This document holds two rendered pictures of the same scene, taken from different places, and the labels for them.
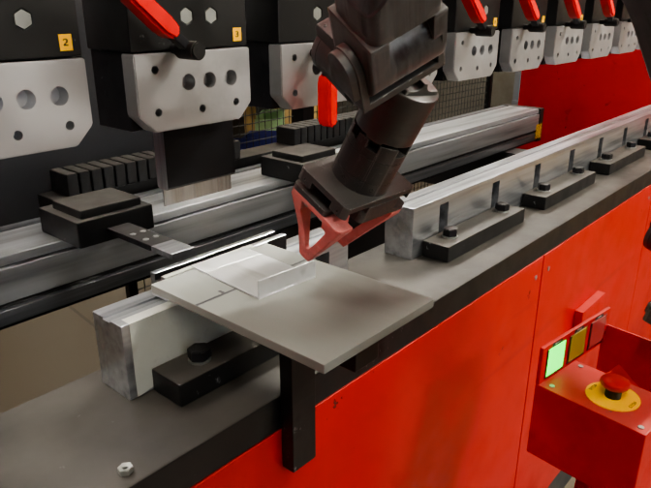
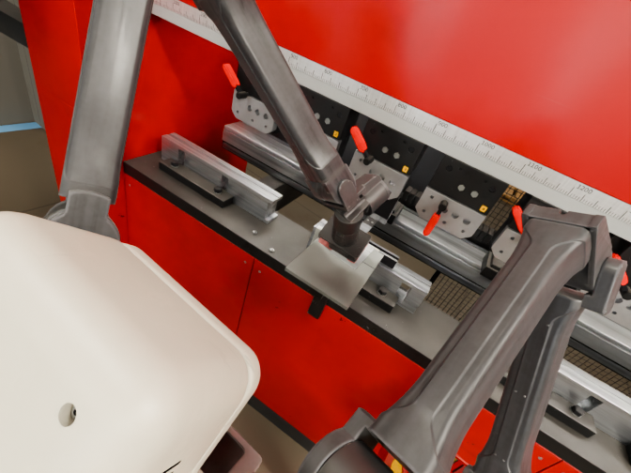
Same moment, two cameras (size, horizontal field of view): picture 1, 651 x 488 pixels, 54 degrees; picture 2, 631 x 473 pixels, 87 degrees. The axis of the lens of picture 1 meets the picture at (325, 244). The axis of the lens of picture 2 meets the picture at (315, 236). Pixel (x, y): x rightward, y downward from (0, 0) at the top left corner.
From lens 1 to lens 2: 69 cm
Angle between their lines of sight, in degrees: 59
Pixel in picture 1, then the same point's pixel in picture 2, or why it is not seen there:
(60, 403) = (300, 233)
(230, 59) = (395, 175)
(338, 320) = (319, 273)
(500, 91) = not seen: outside the picture
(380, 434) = (358, 358)
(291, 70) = (426, 200)
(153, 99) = (355, 168)
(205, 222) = (424, 246)
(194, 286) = not seen: hidden behind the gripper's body
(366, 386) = (359, 333)
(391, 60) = (316, 190)
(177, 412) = not seen: hidden behind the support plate
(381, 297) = (343, 289)
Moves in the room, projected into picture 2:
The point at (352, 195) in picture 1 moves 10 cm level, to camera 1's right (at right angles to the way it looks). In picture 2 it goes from (329, 234) to (340, 267)
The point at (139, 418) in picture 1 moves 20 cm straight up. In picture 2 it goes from (297, 251) to (315, 200)
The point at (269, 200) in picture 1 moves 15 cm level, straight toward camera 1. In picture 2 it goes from (465, 267) to (431, 267)
